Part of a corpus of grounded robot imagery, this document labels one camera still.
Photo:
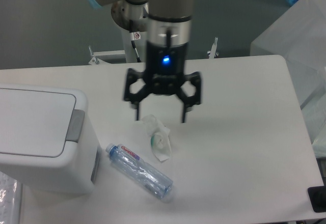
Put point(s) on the black device at table edge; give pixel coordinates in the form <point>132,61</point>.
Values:
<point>317,198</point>

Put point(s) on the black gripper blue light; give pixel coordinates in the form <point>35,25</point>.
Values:
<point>165,66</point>

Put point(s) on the grey lid push button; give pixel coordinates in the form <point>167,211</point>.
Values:
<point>75,125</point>

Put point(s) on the crushed clear plastic water bottle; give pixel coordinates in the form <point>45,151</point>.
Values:
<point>135,168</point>

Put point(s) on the metal clamp screw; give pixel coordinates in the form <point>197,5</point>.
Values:
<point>212,53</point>

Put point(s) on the white trash can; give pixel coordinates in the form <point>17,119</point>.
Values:
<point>74,170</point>

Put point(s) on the crumpled clear plastic wrapper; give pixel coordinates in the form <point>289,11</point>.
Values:
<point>159,137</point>

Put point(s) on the white trash can lid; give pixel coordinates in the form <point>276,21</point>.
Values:
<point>34,123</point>

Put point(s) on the white mounting bracket left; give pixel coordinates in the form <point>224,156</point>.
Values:
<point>106,57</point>

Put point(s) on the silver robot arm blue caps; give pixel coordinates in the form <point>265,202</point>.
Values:
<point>168,26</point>

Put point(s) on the clear plastic sheet lower left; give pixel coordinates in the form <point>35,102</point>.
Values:
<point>11,192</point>

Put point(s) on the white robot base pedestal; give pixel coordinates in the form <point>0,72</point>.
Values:
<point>134,45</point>

